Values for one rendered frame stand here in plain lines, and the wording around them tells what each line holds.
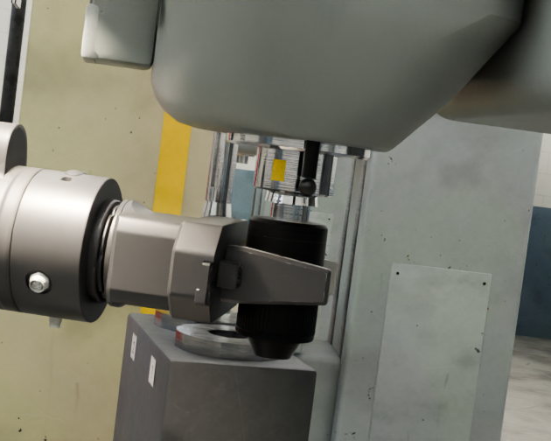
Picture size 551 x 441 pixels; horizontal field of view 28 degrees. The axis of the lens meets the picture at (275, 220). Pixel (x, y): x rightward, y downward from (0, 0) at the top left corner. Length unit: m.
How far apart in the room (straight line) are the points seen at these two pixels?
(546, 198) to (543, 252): 0.50
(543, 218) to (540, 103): 9.78
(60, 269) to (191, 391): 0.25
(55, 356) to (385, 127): 1.86
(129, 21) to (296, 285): 0.17
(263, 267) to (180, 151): 1.75
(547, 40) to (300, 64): 0.12
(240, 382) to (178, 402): 0.05
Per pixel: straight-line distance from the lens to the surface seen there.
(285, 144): 0.60
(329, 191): 0.63
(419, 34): 0.57
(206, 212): 0.99
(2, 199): 0.65
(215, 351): 0.87
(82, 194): 0.64
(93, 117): 2.36
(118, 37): 0.62
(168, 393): 0.85
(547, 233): 10.38
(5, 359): 2.42
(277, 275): 0.62
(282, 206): 0.64
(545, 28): 0.58
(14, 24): 4.81
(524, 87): 0.59
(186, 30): 0.57
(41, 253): 0.63
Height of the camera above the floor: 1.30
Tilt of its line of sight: 3 degrees down
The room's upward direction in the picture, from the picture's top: 7 degrees clockwise
